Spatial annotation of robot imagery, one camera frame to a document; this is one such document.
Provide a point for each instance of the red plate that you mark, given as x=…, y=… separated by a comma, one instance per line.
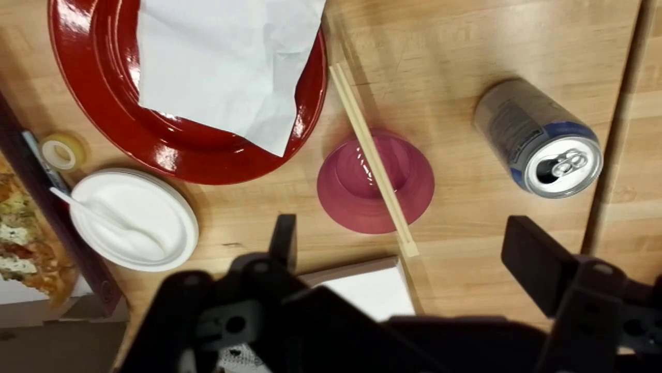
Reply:
x=97, y=50

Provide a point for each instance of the white paper napkin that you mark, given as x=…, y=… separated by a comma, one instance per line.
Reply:
x=230, y=65

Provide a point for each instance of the pizza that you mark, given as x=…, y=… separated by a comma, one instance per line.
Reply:
x=30, y=252

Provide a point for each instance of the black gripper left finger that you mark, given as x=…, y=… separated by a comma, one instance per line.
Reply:
x=284, y=242

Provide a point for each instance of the cardboard pizza box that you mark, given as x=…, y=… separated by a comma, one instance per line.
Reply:
x=84, y=335

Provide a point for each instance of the small white plate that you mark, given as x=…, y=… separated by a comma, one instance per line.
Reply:
x=140, y=201

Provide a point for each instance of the silver soda can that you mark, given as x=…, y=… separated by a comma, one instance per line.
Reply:
x=546, y=148

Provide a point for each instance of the white plastic spoon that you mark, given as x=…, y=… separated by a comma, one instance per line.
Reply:
x=140, y=241

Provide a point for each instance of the wooden chopsticks pair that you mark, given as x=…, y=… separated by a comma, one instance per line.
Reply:
x=408, y=249

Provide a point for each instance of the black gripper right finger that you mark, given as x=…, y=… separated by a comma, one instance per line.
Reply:
x=540, y=266

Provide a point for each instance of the pink plastic bowl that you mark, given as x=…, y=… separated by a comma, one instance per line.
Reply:
x=348, y=190

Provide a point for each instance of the white napkin stack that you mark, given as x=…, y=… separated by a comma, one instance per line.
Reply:
x=376, y=287

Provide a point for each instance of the clear tape roll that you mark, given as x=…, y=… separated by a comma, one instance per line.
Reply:
x=64, y=151

